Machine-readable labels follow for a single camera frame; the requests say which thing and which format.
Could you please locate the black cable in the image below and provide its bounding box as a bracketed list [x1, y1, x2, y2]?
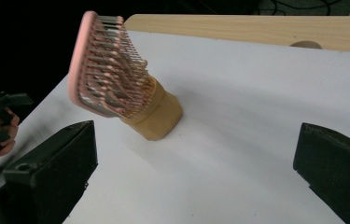
[255, 0, 350, 17]

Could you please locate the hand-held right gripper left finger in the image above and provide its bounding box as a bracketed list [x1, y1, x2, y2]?
[2, 119, 99, 224]

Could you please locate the white table sheet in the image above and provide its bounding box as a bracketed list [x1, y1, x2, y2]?
[0, 30, 350, 224]

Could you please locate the pink hairbrush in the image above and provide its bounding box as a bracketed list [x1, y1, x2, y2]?
[67, 10, 157, 119]

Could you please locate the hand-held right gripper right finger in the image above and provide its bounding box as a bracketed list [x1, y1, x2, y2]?
[292, 122, 350, 224]

